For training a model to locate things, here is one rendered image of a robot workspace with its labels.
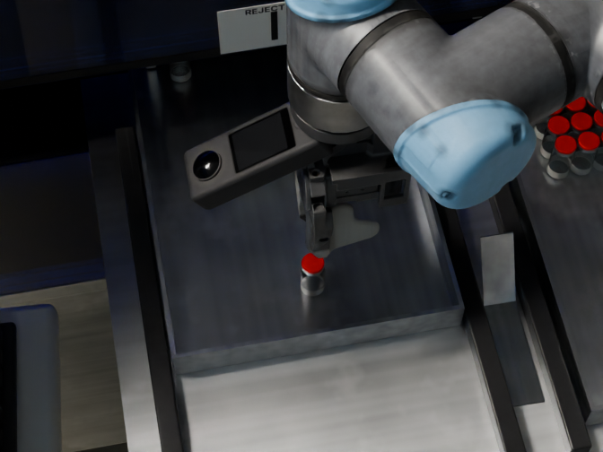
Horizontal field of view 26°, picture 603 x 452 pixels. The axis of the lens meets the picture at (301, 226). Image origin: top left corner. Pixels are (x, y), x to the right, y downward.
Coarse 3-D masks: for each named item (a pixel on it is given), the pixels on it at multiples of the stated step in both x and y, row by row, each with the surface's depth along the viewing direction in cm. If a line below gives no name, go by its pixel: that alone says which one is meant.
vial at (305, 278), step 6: (324, 270) 117; (306, 276) 117; (312, 276) 116; (318, 276) 117; (324, 276) 118; (306, 282) 117; (312, 282) 117; (318, 282) 117; (324, 282) 119; (306, 288) 118; (312, 288) 118; (318, 288) 118; (306, 294) 119; (312, 294) 119; (318, 294) 119
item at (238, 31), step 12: (228, 12) 115; (240, 12) 115; (252, 12) 115; (264, 12) 116; (228, 24) 116; (240, 24) 117; (252, 24) 117; (264, 24) 117; (228, 36) 118; (240, 36) 118; (252, 36) 118; (264, 36) 119; (228, 48) 119; (240, 48) 120; (252, 48) 120
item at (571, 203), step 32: (544, 160) 127; (512, 192) 124; (544, 192) 125; (576, 192) 125; (544, 224) 123; (576, 224) 123; (544, 256) 118; (576, 256) 121; (544, 288) 119; (576, 288) 120; (576, 320) 118; (576, 352) 113; (576, 384) 113
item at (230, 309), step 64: (192, 64) 133; (256, 64) 133; (192, 128) 129; (256, 192) 125; (192, 256) 121; (256, 256) 121; (384, 256) 121; (448, 256) 118; (192, 320) 118; (256, 320) 118; (320, 320) 118; (384, 320) 114; (448, 320) 117
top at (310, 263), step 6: (306, 258) 116; (312, 258) 116; (318, 258) 116; (306, 264) 116; (312, 264) 116; (318, 264) 116; (324, 264) 116; (306, 270) 116; (312, 270) 116; (318, 270) 116
